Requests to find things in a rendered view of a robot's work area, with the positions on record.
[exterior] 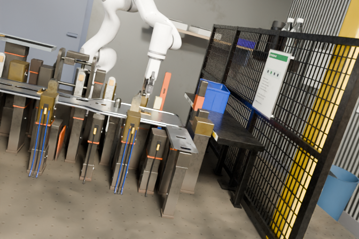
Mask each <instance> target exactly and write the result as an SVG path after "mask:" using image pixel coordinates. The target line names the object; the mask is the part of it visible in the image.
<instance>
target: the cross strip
mask: <svg viewBox="0 0 359 239"><path fill-rule="evenodd" d="M172 127H175V128H180V127H176V126H171V125H166V131H167V134H168V136H169V140H170V143H171V146H172V148H173V150H174V148H175V149H178V150H184V151H187V152H193V153H197V154H198V153H199V152H198V150H197V148H196V146H195V144H194V142H193V140H192V138H191V137H190V135H189V133H188V131H187V129H185V128H180V129H181V130H179V129H174V128H172ZM176 136H178V137H183V138H186V139H181V138H177V137H176ZM180 147H185V148H190V149H191V150H187V149H181V148H180Z"/></svg>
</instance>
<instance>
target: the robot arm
mask: <svg viewBox="0 0 359 239"><path fill-rule="evenodd" d="M102 6H103V8H104V11H105V18H104V21H103V23H102V26H101V28H100V30H99V32H98V33H97V34H96V35H95V36H94V37H92V38H91V39H89V40H88V41H87V42H86V43H85V44H84V45H83V46H82V47H81V49H80V53H84V54H88V55H90V59H89V61H86V62H89V63H92V60H93V57H94V56H95V55H97V56H98V58H97V63H96V66H97V67H96V69H95V72H96V70H97V69H101V70H106V74H107V73H108V72H109V71H110V70H111V69H112V68H113V67H114V66H115V64H116V62H117V59H118V56H117V53H116V51H115V50H114V49H112V48H109V47H104V45H106V44H108V43H110V42H111V41H112V40H114V38H115V37H116V35H117V33H118V31H119V29H120V26H121V22H120V19H119V17H118V16H117V14H116V11H117V10H121V11H126V12H131V13H135V12H138V11H139V13H140V15H141V18H142V20H143V21H144V22H145V23H146V24H147V25H149V26H151V27H153V28H154V29H153V33H152V38H151V42H150V46H149V51H148V54H147V55H149V56H148V58H150V59H149V62H148V65H147V69H146V73H145V78H146V82H145V86H144V88H145V89H146V90H145V93H149V94H152V91H153V87H154V81H156V79H157V75H158V71H159V67H160V62H161V61H163V59H165V56H166V52H167V50H168V49H169V50H178V49H179V48H180V47H181V44H182V41H181V37H180V35H179V33H178V31H177V29H176V27H175V26H174V24H173V23H172V22H171V21H170V20H169V19H168V18H167V17H165V16H164V15H163V14H161V13H160V12H159V11H158V10H157V7H156V5H155V3H154V1H153V0H102Z"/></svg>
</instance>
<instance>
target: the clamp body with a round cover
mask: <svg viewBox="0 0 359 239"><path fill-rule="evenodd" d="M29 66H30V62H25V61H21V60H16V59H15V60H12V61H10V63H9V71H8V75H7V78H8V79H13V80H16V81H21V82H26V83H27V78H28V71H29ZM13 101H14V94H10V93H6V99H5V106H4V107H3V113H2V120H1V128H0V136H5V137H9V135H10V128H11V122H12V115H13V109H14V106H13Z"/></svg>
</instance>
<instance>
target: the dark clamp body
mask: <svg viewBox="0 0 359 239"><path fill-rule="evenodd" d="M55 69H56V68H55V67H53V66H49V65H41V66H40V68H39V72H38V79H37V85H40V86H46V87H48V83H49V81H50V79H52V78H54V73H55ZM36 100H37V99H35V106H34V109H33V112H32V117H31V122H30V128H29V134H28V136H27V137H29V138H31V137H32V131H33V125H34V119H35V113H36Z"/></svg>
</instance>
